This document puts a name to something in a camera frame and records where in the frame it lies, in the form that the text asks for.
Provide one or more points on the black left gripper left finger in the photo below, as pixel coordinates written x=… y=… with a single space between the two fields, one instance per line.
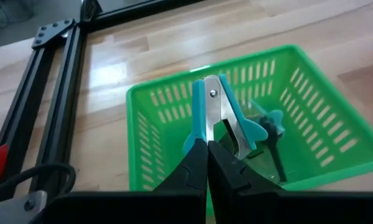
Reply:
x=174 y=205

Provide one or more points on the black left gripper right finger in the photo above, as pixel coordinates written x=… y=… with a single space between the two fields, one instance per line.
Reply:
x=251 y=205

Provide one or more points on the black staple remover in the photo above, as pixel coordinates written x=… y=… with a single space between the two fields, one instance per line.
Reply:
x=275 y=155

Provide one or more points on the teal staple remover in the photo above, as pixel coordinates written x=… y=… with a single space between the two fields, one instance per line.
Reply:
x=276 y=118
x=199 y=109

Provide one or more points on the green plastic basket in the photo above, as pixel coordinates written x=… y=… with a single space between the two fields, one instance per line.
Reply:
x=314 y=102

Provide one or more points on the black table frame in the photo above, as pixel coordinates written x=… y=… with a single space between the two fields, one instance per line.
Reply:
x=62 y=93

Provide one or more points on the grey metal bracket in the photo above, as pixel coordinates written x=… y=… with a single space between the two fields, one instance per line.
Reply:
x=15 y=208

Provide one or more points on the black corner bracket plate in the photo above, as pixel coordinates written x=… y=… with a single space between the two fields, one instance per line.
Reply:
x=53 y=32

